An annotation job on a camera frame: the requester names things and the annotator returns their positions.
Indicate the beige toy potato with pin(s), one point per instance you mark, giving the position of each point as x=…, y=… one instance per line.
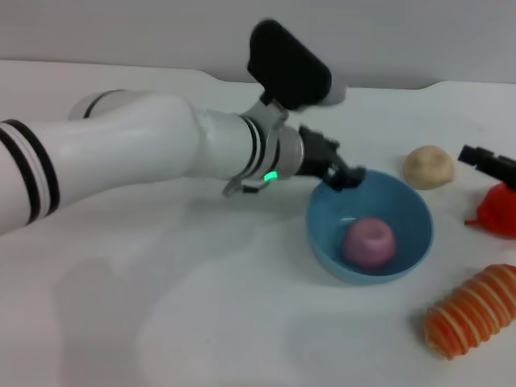
x=429, y=167

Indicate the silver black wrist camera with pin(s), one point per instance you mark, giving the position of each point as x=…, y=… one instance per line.
x=290, y=68

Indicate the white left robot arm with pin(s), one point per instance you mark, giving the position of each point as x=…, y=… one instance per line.
x=133, y=149

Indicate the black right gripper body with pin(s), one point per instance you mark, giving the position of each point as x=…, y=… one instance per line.
x=500, y=167

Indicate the pink toy peach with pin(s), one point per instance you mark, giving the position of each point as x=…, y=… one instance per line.
x=369, y=244

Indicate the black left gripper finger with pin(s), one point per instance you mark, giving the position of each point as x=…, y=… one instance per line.
x=344, y=175

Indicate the red toy pepper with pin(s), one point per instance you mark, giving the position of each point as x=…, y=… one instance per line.
x=496, y=209

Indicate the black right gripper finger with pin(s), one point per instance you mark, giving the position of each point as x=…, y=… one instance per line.
x=473, y=154

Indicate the orange striped toy shrimp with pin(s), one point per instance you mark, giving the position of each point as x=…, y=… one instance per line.
x=467, y=318

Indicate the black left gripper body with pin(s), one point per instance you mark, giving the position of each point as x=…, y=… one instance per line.
x=318, y=153

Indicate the blue bowl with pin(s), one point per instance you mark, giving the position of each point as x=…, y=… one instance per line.
x=383, y=250

